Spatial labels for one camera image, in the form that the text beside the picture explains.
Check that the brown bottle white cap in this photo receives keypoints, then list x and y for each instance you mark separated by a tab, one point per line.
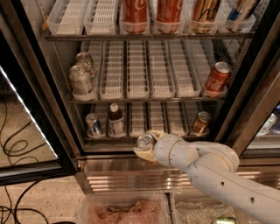
115	120

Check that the orange can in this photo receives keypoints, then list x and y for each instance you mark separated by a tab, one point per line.
144	142
201	122

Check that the front silver green can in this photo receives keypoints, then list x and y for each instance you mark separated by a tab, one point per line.
80	80

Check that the green can in bin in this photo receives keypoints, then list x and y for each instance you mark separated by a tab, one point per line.
225	220

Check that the red cola can top left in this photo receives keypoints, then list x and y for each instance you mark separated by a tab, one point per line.
134	16

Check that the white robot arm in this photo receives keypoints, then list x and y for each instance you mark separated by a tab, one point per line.
211	168

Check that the bottom wire shelf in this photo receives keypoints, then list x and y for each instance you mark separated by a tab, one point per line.
127	139

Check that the left clear plastic bin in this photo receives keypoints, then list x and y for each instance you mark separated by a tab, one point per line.
125	208

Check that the red cola can middle shelf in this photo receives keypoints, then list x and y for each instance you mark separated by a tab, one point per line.
218	77

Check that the top wire shelf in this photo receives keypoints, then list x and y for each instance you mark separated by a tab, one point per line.
51	37

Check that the rear silver green can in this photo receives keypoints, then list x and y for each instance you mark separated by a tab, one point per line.
85	58

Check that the right clear plastic bin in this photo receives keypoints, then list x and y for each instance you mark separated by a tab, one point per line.
191	206

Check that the blue silver can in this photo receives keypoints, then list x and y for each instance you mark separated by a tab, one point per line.
94	128

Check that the wire shelf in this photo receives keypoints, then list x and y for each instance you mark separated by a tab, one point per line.
174	99
51	37
127	139

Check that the red cola can top right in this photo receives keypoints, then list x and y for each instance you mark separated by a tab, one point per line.
168	15

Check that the clear plastic bin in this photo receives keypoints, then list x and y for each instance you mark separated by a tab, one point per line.
125	208
191	206

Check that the middle wire shelf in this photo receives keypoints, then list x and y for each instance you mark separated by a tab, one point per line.
174	99

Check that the steel fridge base grille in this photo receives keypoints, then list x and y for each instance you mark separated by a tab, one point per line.
127	172

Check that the glass fridge door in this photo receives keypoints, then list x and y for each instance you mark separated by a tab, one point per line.
36	140

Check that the gold black can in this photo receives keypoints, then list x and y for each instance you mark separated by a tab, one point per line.
203	15

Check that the red cola can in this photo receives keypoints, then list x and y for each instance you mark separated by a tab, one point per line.
134	16
168	15

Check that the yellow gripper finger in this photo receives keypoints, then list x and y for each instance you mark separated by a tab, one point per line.
146	154
156	133

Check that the silver green can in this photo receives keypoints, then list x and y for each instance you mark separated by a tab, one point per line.
80	80
85	58

